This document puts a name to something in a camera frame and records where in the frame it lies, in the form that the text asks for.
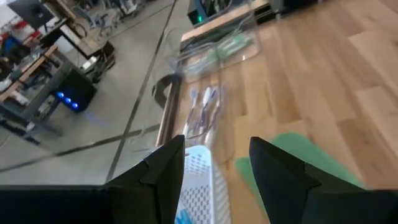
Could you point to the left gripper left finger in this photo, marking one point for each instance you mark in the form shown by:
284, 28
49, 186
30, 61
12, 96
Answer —
124, 205

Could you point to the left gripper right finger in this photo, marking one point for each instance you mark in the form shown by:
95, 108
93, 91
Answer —
311, 199

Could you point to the green cloth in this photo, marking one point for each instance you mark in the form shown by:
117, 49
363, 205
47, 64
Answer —
298, 149

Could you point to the blue toothbrush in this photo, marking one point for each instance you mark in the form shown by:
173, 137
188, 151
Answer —
183, 217

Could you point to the white perforated plastic basket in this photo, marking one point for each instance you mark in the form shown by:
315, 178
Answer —
199, 186

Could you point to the clear plastic bin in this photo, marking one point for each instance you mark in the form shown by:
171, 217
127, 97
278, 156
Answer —
227, 140
248, 53

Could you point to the black clamp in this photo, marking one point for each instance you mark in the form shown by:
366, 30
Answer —
161, 90

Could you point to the black computer tower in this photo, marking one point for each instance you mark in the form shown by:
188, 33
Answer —
76, 93

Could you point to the black equipment cart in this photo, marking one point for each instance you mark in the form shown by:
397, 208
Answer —
93, 53

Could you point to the wooden workbench metal legs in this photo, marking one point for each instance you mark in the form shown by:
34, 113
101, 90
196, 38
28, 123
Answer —
31, 77

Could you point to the black desk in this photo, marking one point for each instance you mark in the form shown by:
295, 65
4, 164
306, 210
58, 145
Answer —
31, 12

